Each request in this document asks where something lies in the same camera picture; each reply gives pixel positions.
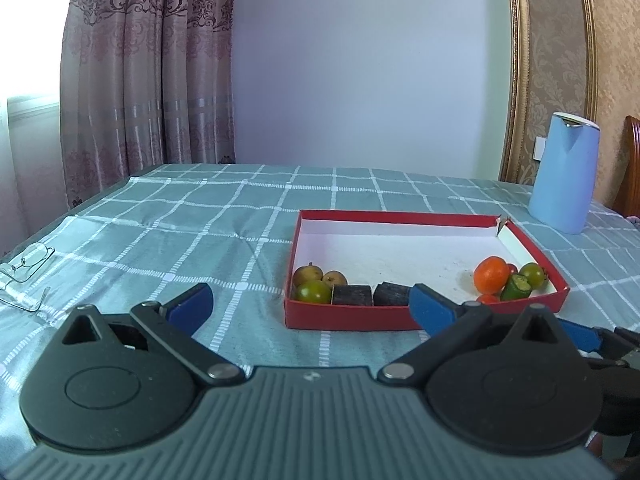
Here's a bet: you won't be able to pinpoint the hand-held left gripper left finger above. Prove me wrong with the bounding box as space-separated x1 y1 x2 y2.
59 282 246 387

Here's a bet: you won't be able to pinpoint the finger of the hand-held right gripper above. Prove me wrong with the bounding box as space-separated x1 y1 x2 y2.
554 317 640 361

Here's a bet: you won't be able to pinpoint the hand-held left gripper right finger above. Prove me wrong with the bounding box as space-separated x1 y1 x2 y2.
377 283 563 389

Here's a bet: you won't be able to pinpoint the black block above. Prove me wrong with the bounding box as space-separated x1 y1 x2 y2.
373 281 413 307
332 284 374 307

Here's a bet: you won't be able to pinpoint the orange mandarin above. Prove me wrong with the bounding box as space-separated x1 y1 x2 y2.
474 256 511 295

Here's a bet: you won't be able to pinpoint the red cardboard box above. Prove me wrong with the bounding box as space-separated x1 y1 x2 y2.
283 209 571 332

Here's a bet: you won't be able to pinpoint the green tomato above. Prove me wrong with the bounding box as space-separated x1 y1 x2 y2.
292 280 332 305
518 262 546 290

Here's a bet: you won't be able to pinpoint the green cucumber piece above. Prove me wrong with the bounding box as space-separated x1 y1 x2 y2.
500 274 532 302

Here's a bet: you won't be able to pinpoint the blue kettle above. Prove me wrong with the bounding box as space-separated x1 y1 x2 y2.
528 111 599 235

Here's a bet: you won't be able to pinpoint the wooden chair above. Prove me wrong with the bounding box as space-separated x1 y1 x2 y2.
612 115 640 218

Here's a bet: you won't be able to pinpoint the pink patterned curtain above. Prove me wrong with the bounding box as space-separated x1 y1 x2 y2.
59 0 236 211

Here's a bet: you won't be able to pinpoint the wire-rimmed glasses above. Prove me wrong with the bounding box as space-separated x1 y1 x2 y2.
0 242 56 313

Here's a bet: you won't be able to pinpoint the gold wall moulding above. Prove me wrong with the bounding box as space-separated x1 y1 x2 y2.
500 0 599 186

